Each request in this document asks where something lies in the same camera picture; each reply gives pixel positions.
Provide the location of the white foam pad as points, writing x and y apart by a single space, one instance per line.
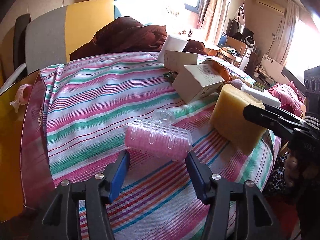
264 96

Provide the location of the beige barcode carton box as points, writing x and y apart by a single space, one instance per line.
196 81

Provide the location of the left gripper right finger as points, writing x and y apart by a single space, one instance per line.
254 218

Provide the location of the black speaker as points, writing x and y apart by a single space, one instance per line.
238 31

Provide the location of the pink bedding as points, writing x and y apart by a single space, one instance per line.
288 96

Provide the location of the maroon cloth pile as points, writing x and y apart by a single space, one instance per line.
124 34

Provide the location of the black rolled mat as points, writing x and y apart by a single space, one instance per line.
19 39

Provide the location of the cardboard box with holes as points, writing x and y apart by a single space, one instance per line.
271 67

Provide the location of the blue chair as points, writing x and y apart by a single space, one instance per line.
223 39

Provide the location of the white small carton box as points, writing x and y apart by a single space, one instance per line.
175 60

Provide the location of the white desk fan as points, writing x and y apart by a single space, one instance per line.
249 42

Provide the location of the green cracker pack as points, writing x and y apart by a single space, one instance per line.
170 76

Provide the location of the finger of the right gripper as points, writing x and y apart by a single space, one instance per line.
276 119

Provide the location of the orange snack bag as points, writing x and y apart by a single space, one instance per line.
217 67

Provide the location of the striped tablecloth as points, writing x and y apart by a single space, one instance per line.
92 107

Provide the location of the pink sock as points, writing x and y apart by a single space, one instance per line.
237 83

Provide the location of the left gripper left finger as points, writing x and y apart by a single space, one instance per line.
60 217

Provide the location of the yellow sponge block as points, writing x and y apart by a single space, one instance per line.
227 118

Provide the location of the wooden side desk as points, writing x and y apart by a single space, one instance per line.
233 51

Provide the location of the white foam block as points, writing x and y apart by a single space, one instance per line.
173 43

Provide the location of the grey yellow chair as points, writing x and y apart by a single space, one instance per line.
53 36

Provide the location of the person's right hand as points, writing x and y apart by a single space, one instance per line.
291 173

